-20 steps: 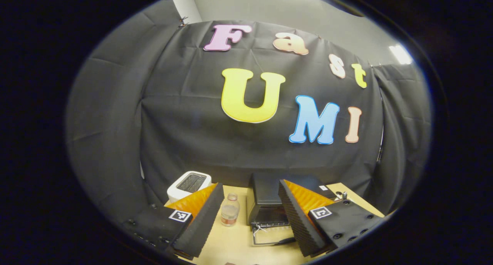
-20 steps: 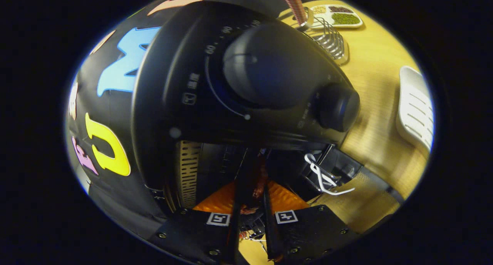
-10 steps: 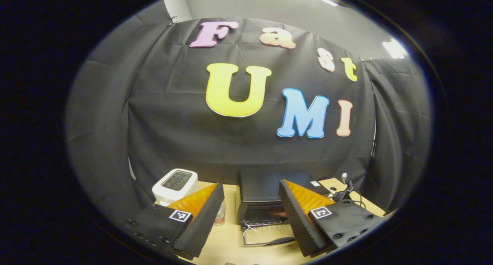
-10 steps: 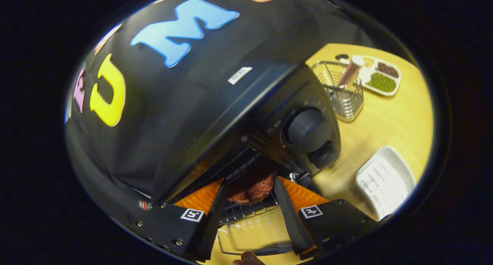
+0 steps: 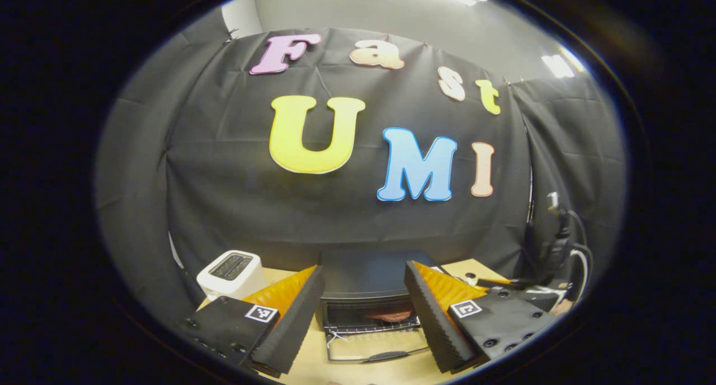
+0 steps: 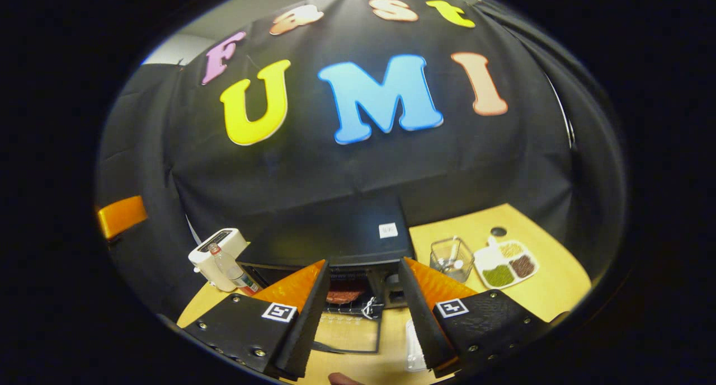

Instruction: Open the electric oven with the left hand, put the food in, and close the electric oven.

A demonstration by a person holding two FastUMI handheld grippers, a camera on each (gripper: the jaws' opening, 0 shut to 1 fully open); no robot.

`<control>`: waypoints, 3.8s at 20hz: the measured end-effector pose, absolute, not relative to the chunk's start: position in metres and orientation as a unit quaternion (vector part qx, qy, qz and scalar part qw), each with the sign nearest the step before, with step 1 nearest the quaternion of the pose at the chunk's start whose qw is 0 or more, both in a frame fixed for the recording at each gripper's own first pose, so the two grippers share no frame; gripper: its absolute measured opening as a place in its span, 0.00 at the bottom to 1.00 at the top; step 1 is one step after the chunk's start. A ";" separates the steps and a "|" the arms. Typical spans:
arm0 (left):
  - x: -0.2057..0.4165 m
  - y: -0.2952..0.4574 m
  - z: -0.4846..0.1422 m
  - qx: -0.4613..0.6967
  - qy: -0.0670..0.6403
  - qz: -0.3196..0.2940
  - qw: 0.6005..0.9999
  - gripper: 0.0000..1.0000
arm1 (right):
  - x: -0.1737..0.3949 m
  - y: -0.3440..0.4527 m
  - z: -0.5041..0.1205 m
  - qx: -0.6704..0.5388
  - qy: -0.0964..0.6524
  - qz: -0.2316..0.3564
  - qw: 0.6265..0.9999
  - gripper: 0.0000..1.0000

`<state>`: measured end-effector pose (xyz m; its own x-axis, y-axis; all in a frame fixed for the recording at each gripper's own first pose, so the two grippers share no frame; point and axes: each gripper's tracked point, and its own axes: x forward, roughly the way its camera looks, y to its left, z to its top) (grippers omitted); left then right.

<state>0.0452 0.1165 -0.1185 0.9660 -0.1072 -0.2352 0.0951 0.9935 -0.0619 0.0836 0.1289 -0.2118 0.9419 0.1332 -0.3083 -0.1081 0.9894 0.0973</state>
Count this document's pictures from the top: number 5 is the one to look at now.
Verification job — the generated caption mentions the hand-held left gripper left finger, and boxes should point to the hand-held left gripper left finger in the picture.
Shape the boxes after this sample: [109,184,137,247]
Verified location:
[179,265,326,377]

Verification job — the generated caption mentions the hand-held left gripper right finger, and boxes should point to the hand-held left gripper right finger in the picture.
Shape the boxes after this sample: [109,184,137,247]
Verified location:
[404,260,560,373]

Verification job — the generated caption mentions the red raw steak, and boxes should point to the red raw steak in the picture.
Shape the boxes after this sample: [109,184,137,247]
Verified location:
[364,308,414,322]

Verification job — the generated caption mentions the black electric oven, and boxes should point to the black electric oven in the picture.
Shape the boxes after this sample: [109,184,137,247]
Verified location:
[316,249,448,364]

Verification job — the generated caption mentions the white toaster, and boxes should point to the white toaster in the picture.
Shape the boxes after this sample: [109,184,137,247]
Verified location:
[196,250,269,302]

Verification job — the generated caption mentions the black backdrop cloth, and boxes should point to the black backdrop cloth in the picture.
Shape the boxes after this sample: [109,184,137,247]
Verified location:
[95,10,627,324]

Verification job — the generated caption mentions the hand-held gripper cable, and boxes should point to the hand-held gripper cable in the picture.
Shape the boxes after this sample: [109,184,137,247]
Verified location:
[568,209,595,299]

